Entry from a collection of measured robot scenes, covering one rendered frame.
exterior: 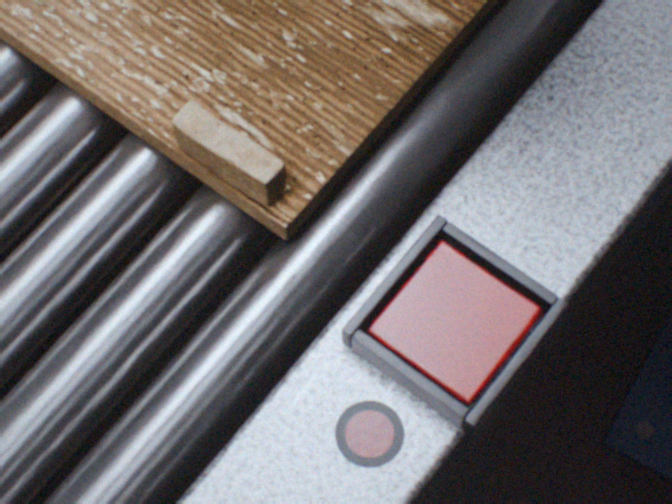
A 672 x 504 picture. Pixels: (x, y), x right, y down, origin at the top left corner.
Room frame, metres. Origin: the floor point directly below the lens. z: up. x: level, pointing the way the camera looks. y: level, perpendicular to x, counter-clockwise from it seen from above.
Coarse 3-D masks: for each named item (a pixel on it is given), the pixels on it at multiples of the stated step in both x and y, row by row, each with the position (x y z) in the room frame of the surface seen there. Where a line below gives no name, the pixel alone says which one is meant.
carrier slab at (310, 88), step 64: (0, 0) 0.42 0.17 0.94; (64, 0) 0.42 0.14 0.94; (128, 0) 0.41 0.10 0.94; (192, 0) 0.41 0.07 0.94; (256, 0) 0.41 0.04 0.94; (320, 0) 0.41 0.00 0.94; (384, 0) 0.41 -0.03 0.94; (448, 0) 0.41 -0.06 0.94; (64, 64) 0.38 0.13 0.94; (128, 64) 0.37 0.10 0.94; (192, 64) 0.37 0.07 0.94; (256, 64) 0.37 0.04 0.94; (320, 64) 0.37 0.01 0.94; (384, 64) 0.37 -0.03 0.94; (256, 128) 0.33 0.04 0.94; (320, 128) 0.33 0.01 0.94; (384, 128) 0.34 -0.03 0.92; (320, 192) 0.30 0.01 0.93
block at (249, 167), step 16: (192, 112) 0.33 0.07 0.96; (208, 112) 0.33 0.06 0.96; (176, 128) 0.32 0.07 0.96; (192, 128) 0.32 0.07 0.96; (208, 128) 0.32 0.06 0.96; (224, 128) 0.32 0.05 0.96; (192, 144) 0.32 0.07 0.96; (208, 144) 0.31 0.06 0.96; (224, 144) 0.31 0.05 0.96; (240, 144) 0.31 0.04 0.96; (256, 144) 0.31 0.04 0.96; (208, 160) 0.31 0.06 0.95; (224, 160) 0.30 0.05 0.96; (240, 160) 0.30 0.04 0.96; (256, 160) 0.30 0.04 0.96; (272, 160) 0.30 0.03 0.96; (224, 176) 0.31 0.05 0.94; (240, 176) 0.30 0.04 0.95; (256, 176) 0.29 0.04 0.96; (272, 176) 0.29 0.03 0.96; (256, 192) 0.29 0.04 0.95; (272, 192) 0.29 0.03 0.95
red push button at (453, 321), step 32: (448, 256) 0.26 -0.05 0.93; (416, 288) 0.25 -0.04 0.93; (448, 288) 0.25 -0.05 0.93; (480, 288) 0.25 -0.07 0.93; (512, 288) 0.25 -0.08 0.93; (384, 320) 0.23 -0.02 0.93; (416, 320) 0.23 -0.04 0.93; (448, 320) 0.23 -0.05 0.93; (480, 320) 0.23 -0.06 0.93; (512, 320) 0.23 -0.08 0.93; (416, 352) 0.22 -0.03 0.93; (448, 352) 0.22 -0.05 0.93; (480, 352) 0.22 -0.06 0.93; (512, 352) 0.22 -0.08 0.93; (448, 384) 0.20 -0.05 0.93; (480, 384) 0.20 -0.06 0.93
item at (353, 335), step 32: (448, 224) 0.28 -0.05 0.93; (416, 256) 0.26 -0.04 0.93; (480, 256) 0.26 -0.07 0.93; (384, 288) 0.25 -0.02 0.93; (544, 288) 0.24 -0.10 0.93; (352, 320) 0.23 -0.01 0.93; (544, 320) 0.23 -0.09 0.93; (384, 352) 0.22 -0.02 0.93; (416, 384) 0.20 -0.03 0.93; (512, 384) 0.20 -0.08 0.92; (448, 416) 0.19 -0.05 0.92; (480, 416) 0.18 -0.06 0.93
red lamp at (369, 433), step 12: (360, 420) 0.19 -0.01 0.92; (372, 420) 0.19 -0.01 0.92; (384, 420) 0.19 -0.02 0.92; (348, 432) 0.18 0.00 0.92; (360, 432) 0.18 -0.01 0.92; (372, 432) 0.18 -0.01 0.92; (384, 432) 0.18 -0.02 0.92; (348, 444) 0.18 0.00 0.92; (360, 444) 0.18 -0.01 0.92; (372, 444) 0.18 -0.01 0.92; (384, 444) 0.18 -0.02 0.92; (372, 456) 0.17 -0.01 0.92
